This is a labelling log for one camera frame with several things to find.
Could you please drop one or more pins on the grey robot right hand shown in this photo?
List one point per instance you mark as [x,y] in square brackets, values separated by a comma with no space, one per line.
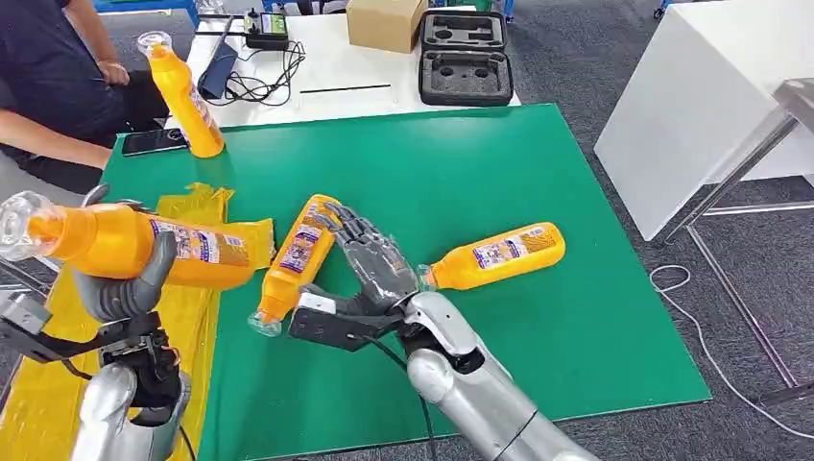
[381,267]

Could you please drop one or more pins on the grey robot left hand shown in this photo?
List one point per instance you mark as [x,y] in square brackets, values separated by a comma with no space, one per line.
[121,299]

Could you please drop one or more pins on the orange drink bottle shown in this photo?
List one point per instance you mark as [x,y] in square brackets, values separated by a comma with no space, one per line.
[184,102]
[502,254]
[108,242]
[299,261]

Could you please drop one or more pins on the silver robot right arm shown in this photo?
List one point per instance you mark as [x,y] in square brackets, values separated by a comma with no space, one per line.
[483,394]

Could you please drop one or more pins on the yellow sheet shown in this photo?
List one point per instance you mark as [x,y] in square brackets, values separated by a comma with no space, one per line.
[178,356]

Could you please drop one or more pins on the green mat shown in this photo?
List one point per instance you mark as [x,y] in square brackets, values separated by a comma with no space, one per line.
[483,203]

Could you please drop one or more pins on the black smartphone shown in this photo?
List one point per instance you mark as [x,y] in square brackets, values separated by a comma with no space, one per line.
[152,142]

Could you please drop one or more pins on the thin black strip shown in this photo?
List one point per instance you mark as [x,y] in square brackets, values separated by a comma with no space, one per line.
[343,89]

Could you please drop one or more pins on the white table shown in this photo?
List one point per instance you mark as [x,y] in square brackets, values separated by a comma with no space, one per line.
[343,70]

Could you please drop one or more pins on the open black foam case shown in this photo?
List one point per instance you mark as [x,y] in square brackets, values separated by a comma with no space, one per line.
[464,79]

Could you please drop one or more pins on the person's left hand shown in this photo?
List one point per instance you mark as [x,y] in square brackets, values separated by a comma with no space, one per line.
[116,73]

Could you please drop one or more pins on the cardboard box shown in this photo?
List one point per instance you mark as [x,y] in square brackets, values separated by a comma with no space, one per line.
[385,25]

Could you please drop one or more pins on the dark blue pouch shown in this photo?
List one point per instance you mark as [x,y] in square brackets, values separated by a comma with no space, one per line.
[219,70]

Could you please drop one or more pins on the person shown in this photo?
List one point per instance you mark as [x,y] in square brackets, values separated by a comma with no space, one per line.
[44,57]

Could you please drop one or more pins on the white cabinet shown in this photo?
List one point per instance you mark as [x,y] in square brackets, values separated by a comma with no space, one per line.
[680,108]

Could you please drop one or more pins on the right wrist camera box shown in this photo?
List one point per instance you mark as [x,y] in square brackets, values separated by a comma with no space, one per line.
[324,324]

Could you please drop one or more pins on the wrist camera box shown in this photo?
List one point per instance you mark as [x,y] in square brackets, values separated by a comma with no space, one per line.
[25,318]
[324,324]

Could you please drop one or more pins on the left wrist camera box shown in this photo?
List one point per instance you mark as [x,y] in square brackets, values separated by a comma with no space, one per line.
[25,318]

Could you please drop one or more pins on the blue frame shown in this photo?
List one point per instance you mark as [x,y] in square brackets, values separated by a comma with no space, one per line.
[146,5]

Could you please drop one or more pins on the metal table frame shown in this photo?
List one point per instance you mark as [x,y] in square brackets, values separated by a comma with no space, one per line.
[731,184]

